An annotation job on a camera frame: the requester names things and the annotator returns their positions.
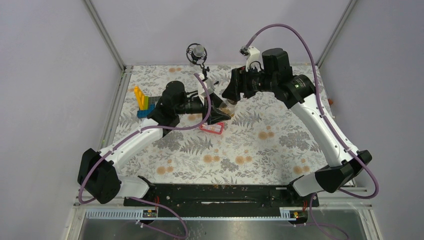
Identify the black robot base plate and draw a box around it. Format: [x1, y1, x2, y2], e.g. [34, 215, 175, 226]
[140, 183, 316, 208]

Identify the white pill bottle orange label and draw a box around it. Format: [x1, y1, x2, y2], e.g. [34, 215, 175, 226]
[228, 108, 235, 118]

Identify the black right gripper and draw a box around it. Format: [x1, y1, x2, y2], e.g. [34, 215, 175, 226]
[221, 63, 277, 102]

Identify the blue lego block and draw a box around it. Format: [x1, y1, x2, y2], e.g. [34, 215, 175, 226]
[136, 104, 155, 119]

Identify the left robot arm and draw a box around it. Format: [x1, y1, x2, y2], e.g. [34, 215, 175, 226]
[77, 81, 231, 206]

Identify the floral patterned mat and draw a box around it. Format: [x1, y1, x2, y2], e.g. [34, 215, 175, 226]
[113, 65, 327, 185]

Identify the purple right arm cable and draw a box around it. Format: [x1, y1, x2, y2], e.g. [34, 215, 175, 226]
[243, 23, 380, 240]

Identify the grey lego baseplate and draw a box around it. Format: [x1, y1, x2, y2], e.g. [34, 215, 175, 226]
[148, 96, 162, 105]

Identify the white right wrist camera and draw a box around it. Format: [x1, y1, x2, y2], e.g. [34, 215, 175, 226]
[239, 46, 261, 72]

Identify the black microphone tripod stand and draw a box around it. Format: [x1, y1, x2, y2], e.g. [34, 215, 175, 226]
[199, 64, 220, 86]

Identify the grey microphone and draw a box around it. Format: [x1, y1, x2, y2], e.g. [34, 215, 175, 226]
[186, 43, 207, 66]

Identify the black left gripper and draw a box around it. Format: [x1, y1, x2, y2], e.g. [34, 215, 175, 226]
[176, 93, 232, 124]

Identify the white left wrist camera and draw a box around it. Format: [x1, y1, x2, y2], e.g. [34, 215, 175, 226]
[197, 78, 215, 99]

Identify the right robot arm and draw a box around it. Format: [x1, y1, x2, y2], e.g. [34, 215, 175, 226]
[222, 46, 372, 206]

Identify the yellow lego block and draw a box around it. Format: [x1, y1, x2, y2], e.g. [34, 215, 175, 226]
[134, 86, 149, 111]

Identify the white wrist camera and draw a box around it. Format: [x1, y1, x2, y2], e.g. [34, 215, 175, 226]
[239, 46, 261, 72]
[197, 78, 215, 99]

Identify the red pill organizer box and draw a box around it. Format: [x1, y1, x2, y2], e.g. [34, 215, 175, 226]
[199, 122, 225, 135]

